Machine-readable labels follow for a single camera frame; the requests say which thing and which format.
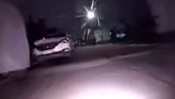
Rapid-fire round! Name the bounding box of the grey asphalt road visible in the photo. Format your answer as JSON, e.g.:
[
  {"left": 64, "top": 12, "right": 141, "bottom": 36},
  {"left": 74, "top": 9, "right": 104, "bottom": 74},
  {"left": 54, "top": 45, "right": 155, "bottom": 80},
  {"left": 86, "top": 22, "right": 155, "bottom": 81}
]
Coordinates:
[{"left": 0, "top": 32, "right": 175, "bottom": 99}]

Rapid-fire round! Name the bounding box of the white car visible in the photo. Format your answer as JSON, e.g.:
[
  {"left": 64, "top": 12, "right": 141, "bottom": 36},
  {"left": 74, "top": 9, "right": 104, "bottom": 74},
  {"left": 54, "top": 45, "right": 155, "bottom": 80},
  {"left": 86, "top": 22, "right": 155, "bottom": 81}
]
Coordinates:
[{"left": 28, "top": 32, "right": 76, "bottom": 64}]

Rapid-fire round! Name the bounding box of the street lamp pole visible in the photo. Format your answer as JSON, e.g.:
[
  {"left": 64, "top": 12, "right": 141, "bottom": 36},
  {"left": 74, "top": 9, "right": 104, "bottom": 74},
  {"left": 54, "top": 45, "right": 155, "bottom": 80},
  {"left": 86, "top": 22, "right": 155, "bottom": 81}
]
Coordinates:
[{"left": 83, "top": 8, "right": 104, "bottom": 45}]

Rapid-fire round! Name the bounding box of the dark vehicle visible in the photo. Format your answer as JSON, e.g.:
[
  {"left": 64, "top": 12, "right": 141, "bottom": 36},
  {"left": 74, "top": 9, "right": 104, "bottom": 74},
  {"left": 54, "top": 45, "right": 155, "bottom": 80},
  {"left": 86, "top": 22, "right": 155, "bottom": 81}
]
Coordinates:
[{"left": 108, "top": 26, "right": 129, "bottom": 45}]

